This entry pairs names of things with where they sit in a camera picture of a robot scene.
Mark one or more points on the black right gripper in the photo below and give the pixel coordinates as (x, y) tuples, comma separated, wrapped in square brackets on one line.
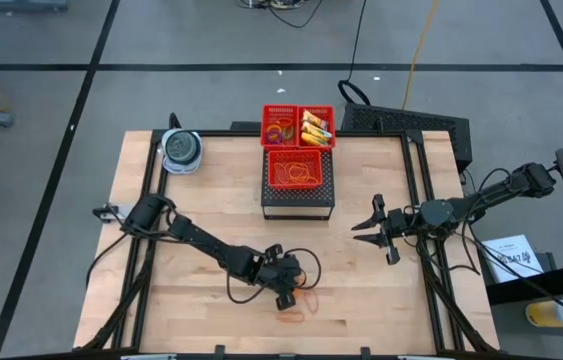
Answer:
[(401, 222)]

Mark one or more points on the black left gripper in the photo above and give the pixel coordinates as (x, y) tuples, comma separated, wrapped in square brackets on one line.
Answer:
[(276, 272)]

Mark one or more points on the orange rubber band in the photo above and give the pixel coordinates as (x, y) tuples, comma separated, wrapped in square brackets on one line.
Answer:
[(306, 175), (297, 167), (286, 172), (315, 302)]

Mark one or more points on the yellow crayon pack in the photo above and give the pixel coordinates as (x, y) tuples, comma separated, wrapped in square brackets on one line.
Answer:
[(317, 131), (315, 120), (312, 140)]

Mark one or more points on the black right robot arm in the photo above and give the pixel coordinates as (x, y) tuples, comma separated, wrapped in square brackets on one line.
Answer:
[(486, 197)]

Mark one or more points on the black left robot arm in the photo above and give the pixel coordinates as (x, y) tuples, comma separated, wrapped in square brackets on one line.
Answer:
[(201, 240)]

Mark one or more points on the black perforated metal riser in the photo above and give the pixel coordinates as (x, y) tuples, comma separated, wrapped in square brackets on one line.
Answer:
[(298, 197)]

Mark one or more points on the black table edge clamp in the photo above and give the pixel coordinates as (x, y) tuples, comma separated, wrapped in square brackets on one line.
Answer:
[(365, 352), (219, 351)]

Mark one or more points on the red plastic slotted basket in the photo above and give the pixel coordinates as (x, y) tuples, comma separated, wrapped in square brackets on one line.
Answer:
[(264, 125), (271, 170), (332, 125)]

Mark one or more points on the white printed manual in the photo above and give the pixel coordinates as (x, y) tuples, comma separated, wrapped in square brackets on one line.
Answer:
[(511, 257)]

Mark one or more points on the white cup with dark inside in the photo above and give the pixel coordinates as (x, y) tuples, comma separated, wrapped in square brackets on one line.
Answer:
[(181, 147)]

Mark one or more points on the yellow and white roll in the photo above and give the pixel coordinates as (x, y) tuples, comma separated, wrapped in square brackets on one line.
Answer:
[(546, 315)]

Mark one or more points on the black aluminium table frame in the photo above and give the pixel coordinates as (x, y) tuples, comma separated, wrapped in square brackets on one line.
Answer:
[(221, 134)]

